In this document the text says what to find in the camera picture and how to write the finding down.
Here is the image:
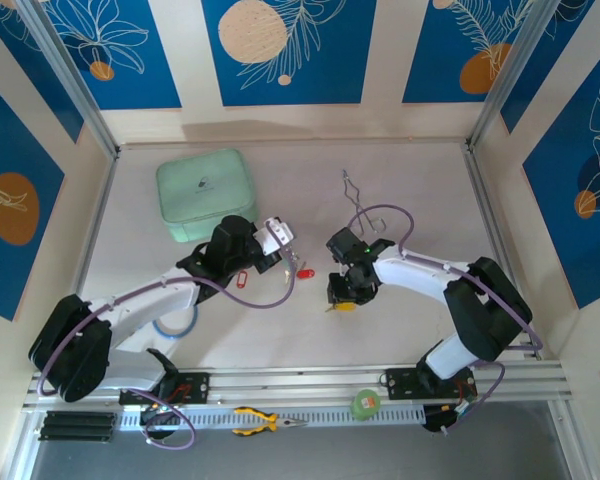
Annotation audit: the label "aluminium front rail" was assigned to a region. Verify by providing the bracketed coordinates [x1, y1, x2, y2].
[22, 362, 574, 409]

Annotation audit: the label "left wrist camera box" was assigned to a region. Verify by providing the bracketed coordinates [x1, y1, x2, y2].
[257, 216, 298, 257]

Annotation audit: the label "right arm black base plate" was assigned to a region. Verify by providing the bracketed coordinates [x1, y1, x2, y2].
[383, 367, 479, 401]

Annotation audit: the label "mint green zip case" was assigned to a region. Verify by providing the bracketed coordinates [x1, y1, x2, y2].
[155, 148, 260, 245]

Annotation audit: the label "black ridged block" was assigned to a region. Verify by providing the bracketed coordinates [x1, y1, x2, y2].
[38, 410, 117, 443]

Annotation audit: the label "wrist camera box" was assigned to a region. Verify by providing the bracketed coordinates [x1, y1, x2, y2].
[257, 216, 298, 257]
[326, 227, 365, 265]

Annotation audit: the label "blue tape roll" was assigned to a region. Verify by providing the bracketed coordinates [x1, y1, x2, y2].
[152, 304, 200, 342]

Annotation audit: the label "metal crucible tongs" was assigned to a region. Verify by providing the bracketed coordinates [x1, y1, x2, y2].
[340, 168, 387, 234]

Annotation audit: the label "green tape roll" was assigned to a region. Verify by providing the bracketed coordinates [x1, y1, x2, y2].
[349, 388, 381, 422]

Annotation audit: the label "yellow black pliers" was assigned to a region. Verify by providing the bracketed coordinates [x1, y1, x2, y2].
[232, 406, 309, 437]

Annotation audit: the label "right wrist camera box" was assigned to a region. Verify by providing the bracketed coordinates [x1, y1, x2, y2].
[326, 227, 365, 265]

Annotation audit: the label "aluminium corner post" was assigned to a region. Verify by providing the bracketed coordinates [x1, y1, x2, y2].
[17, 0, 121, 159]
[464, 0, 556, 149]

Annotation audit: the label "aluminium side rail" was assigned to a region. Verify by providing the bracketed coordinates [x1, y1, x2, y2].
[463, 147, 541, 361]
[54, 149, 120, 371]

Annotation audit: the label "grey slotted cable duct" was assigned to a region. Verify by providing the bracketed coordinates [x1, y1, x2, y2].
[117, 403, 426, 431]

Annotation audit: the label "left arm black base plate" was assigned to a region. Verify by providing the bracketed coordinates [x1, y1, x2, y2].
[118, 370, 212, 406]

